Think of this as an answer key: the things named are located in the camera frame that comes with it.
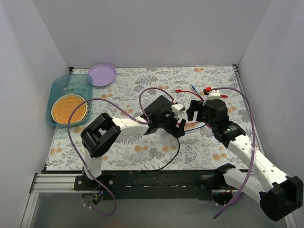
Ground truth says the black network switch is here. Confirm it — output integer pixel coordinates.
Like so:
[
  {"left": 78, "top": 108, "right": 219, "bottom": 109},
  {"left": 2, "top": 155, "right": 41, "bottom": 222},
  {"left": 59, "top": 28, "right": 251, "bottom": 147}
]
[{"left": 144, "top": 95, "right": 173, "bottom": 120}]

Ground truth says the blue ethernet cable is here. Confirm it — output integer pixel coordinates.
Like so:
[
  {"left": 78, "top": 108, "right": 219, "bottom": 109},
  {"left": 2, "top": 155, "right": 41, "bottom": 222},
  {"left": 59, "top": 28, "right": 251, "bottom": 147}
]
[{"left": 184, "top": 84, "right": 209, "bottom": 133}]

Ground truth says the black ethernet cable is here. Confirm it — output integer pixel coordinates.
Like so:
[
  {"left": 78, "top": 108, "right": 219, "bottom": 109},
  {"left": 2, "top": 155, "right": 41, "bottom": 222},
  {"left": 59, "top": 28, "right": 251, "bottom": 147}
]
[{"left": 140, "top": 136, "right": 181, "bottom": 172}]

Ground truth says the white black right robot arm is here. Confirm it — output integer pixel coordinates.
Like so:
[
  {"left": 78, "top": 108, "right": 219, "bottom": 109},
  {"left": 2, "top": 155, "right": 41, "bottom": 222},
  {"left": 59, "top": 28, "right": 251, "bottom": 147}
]
[{"left": 187, "top": 99, "right": 304, "bottom": 221}]

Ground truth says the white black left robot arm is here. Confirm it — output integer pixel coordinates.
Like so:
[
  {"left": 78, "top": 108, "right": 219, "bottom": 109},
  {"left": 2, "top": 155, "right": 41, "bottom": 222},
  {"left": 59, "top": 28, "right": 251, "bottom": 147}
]
[{"left": 81, "top": 108, "right": 186, "bottom": 190}]

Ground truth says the floral patterned table mat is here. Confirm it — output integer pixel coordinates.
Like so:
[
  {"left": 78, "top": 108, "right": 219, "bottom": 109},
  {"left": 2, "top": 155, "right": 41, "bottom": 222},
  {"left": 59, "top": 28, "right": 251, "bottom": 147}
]
[{"left": 46, "top": 66, "right": 252, "bottom": 172}]

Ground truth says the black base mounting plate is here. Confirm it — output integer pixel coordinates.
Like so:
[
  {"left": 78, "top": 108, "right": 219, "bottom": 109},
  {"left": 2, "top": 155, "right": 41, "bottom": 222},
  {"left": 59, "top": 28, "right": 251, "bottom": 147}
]
[{"left": 73, "top": 170, "right": 238, "bottom": 207}]

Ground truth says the purple plastic plate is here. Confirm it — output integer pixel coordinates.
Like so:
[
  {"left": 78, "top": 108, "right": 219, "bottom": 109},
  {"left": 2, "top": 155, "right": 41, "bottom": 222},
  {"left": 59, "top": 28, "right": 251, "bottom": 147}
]
[{"left": 87, "top": 64, "right": 116, "bottom": 87}]

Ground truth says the teal plastic tray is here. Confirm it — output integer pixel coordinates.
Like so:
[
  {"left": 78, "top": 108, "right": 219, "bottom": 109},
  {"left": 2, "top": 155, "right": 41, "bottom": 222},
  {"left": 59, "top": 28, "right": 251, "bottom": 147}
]
[{"left": 46, "top": 74, "right": 93, "bottom": 127}]

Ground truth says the orange woven round coaster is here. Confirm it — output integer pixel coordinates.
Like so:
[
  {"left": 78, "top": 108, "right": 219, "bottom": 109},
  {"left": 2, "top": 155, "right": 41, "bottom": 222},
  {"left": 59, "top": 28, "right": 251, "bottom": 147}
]
[{"left": 51, "top": 94, "right": 89, "bottom": 124}]

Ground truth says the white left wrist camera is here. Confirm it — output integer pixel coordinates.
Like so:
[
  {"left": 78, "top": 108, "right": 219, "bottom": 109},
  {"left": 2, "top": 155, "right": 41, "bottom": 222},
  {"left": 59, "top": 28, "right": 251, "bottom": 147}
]
[{"left": 171, "top": 103, "right": 185, "bottom": 119}]

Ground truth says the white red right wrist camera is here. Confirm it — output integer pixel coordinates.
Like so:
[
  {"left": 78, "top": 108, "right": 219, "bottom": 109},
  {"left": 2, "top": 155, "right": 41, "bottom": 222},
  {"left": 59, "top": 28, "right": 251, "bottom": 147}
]
[{"left": 203, "top": 87, "right": 221, "bottom": 105}]

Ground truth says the red ethernet cable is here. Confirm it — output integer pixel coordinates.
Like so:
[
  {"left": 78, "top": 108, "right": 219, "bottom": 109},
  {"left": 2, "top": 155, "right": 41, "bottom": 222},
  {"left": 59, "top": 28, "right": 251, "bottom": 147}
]
[{"left": 174, "top": 88, "right": 228, "bottom": 130}]

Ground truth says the aluminium frame rail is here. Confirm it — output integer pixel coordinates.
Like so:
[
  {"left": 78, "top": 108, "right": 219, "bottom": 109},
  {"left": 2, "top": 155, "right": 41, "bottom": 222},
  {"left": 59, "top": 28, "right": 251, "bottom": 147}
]
[{"left": 30, "top": 173, "right": 78, "bottom": 193}]

